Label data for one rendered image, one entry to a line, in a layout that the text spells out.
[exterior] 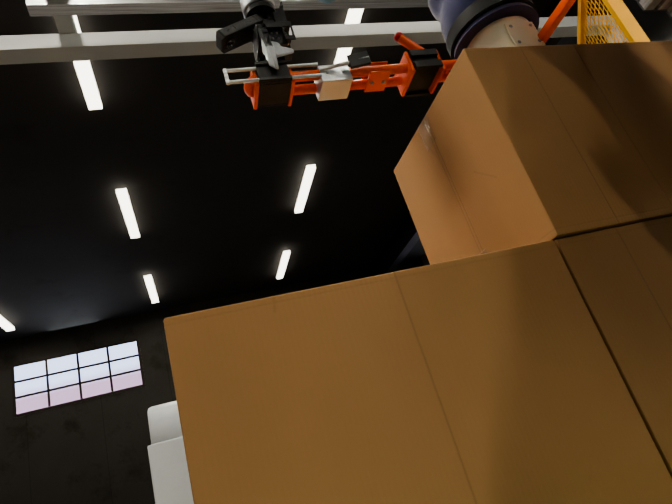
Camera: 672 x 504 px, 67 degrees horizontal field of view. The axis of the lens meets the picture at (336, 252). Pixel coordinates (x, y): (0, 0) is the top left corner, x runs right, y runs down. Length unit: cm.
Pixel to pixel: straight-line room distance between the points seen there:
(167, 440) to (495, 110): 629
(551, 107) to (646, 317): 40
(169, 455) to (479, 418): 626
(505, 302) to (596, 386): 17
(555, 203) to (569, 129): 18
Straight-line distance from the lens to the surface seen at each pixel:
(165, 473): 684
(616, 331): 87
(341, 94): 118
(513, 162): 93
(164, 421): 699
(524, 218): 93
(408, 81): 122
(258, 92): 111
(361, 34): 414
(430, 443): 68
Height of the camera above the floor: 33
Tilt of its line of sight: 21 degrees up
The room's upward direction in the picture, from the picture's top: 18 degrees counter-clockwise
